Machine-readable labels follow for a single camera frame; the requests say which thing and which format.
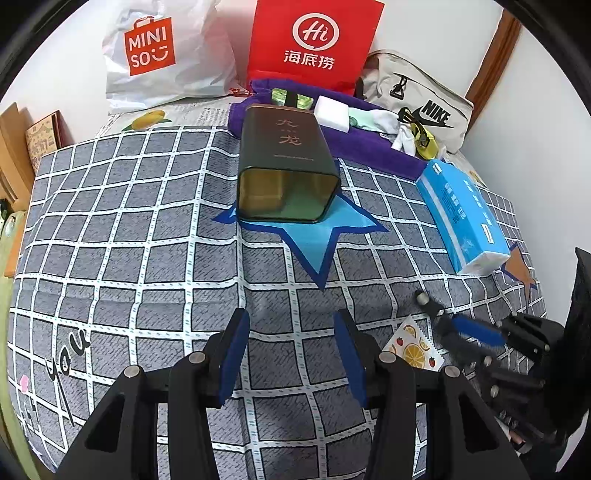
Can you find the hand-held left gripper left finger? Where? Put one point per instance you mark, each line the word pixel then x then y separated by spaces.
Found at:
pixel 233 364

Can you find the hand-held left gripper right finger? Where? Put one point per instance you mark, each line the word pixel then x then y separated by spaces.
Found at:
pixel 348 360

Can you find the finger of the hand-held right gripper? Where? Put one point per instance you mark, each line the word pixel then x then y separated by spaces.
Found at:
pixel 517 392
pixel 480 330

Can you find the fruit print sachet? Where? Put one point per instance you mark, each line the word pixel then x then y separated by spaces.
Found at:
pixel 413 344

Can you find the blue tissue pack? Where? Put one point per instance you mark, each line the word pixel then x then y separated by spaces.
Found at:
pixel 461 217

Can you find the mint green sock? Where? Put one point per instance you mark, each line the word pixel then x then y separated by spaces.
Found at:
pixel 362 117

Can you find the white foam block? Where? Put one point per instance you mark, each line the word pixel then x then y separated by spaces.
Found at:
pixel 330 113

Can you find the purple towel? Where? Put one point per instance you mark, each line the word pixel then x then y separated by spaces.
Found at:
pixel 364 145

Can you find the dark green tin box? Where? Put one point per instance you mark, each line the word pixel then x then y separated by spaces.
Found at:
pixel 281 152

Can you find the grey sling bag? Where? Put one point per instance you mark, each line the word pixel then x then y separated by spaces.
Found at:
pixel 438 92

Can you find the green candy packet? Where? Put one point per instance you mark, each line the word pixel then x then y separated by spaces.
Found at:
pixel 279 96

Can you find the red white packet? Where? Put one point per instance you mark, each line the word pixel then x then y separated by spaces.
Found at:
pixel 239 91

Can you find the cardboard box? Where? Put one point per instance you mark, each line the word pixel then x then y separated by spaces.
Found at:
pixel 14 147

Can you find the white plastic shopping bag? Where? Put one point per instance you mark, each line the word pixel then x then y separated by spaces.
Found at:
pixel 198 55

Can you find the red paper bag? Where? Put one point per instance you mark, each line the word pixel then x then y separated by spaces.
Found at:
pixel 272 41

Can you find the wooden door frame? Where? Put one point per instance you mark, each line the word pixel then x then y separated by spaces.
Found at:
pixel 496 50

